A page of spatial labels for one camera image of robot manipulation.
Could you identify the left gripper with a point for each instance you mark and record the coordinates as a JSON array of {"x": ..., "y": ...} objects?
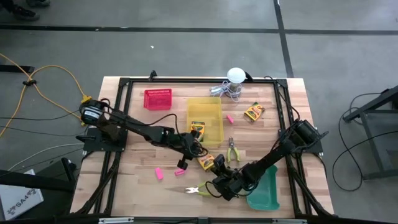
[{"x": 188, "y": 148}]

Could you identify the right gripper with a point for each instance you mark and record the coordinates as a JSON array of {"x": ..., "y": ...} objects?
[{"x": 230, "y": 183}]

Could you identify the Crayola crayon box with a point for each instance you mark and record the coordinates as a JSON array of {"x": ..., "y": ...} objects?
[
  {"x": 254, "y": 112},
  {"x": 199, "y": 129},
  {"x": 205, "y": 162}
]

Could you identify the yellow-green pliers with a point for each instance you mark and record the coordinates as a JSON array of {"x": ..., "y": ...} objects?
[
  {"x": 231, "y": 143},
  {"x": 192, "y": 190}
]

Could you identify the pink eraser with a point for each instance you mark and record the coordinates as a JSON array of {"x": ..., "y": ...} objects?
[
  {"x": 159, "y": 173},
  {"x": 230, "y": 119},
  {"x": 180, "y": 172}
]

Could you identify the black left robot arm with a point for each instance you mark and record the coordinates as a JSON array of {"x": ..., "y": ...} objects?
[{"x": 136, "y": 127}]

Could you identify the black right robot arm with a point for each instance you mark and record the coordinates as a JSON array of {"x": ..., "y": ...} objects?
[{"x": 273, "y": 155}]

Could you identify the yellow translucent plastic bin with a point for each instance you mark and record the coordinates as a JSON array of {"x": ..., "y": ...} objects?
[{"x": 211, "y": 112}]

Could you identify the green plastic tray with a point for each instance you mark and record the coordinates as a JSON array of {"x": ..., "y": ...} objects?
[{"x": 268, "y": 196}]

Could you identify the red plastic mesh basket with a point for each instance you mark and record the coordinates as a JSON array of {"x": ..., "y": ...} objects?
[{"x": 157, "y": 99}]

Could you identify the white dome lamp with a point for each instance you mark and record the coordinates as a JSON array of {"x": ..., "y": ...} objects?
[{"x": 236, "y": 75}]

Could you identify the black metal stand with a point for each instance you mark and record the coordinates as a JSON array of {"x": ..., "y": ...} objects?
[{"x": 373, "y": 104}]

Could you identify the white printed box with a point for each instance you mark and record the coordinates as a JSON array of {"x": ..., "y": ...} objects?
[{"x": 18, "y": 199}]

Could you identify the black stand foot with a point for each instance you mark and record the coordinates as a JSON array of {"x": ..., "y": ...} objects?
[{"x": 15, "y": 68}]

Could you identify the person's shoe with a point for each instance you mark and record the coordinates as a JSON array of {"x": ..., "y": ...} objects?
[
  {"x": 38, "y": 2},
  {"x": 21, "y": 13}
]

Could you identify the black aluminium table frame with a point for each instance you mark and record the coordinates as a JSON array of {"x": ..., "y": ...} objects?
[{"x": 202, "y": 80}]

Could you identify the silver metal bracket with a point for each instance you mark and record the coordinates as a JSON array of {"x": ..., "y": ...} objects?
[
  {"x": 115, "y": 220},
  {"x": 289, "y": 221}
]

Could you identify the black frame clamp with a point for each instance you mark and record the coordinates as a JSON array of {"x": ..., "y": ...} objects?
[
  {"x": 248, "y": 76},
  {"x": 152, "y": 75}
]

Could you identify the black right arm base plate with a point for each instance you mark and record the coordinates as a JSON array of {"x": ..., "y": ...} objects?
[{"x": 308, "y": 149}]

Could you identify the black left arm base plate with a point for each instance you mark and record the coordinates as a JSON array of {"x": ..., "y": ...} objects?
[{"x": 93, "y": 144}]

